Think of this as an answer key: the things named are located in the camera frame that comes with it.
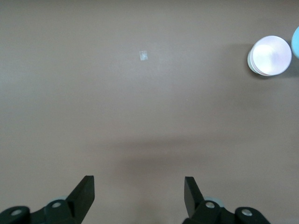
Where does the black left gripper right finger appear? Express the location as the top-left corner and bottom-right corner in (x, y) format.
(183, 176), (272, 224)

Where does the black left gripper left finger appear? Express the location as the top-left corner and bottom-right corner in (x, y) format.
(0, 175), (96, 224)

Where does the white bowl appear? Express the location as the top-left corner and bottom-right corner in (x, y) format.
(247, 46), (269, 77)
(251, 35), (292, 77)

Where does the blue bowl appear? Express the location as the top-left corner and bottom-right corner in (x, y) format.
(291, 25), (299, 59)

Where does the brown table cover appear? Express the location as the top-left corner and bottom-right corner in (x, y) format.
(0, 0), (299, 224)

